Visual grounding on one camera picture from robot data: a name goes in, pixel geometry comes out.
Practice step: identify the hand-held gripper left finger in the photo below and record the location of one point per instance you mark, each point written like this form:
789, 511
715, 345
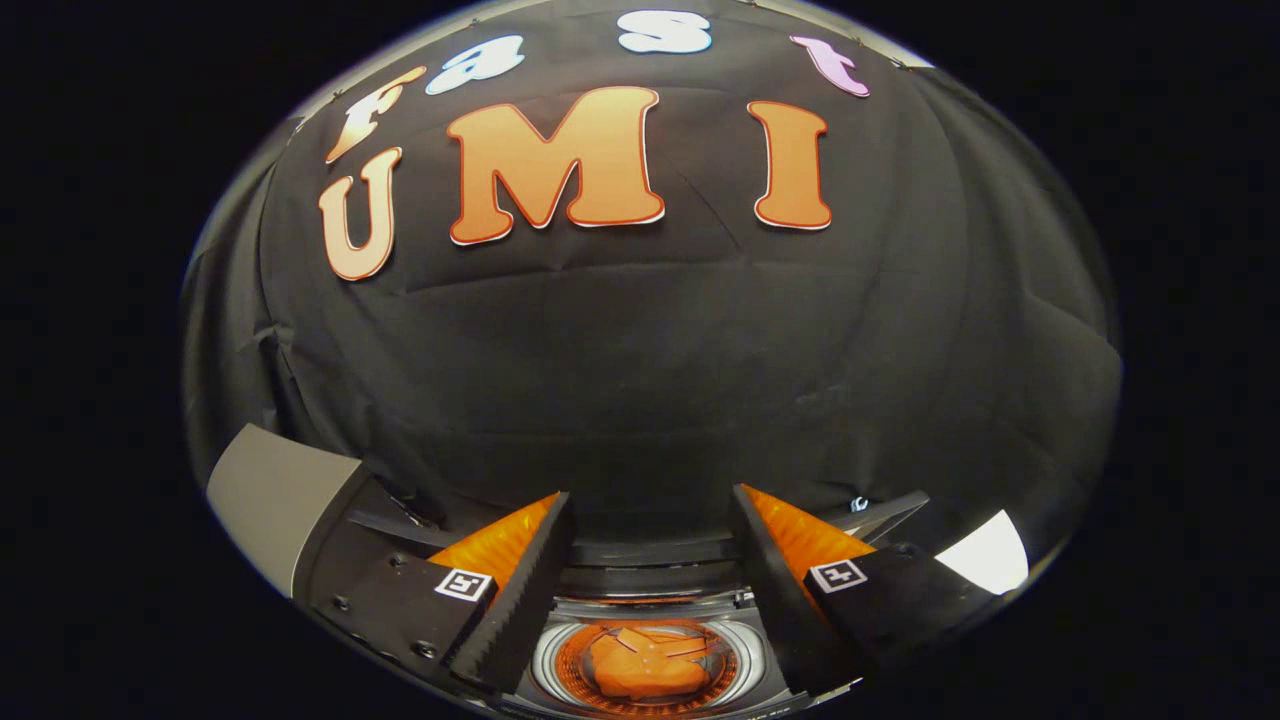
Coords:
525, 600

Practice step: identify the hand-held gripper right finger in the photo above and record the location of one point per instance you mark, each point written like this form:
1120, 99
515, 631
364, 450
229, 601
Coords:
780, 600

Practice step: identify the dark washing machine lid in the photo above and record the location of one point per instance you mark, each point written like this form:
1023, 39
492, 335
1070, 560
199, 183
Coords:
650, 555

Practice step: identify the orange yellow shirt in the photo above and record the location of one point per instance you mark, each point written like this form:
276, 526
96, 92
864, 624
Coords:
645, 670

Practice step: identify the white panel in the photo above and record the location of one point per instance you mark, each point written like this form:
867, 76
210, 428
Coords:
990, 555

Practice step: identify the black backdrop cloth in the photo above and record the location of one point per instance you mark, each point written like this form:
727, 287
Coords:
650, 350

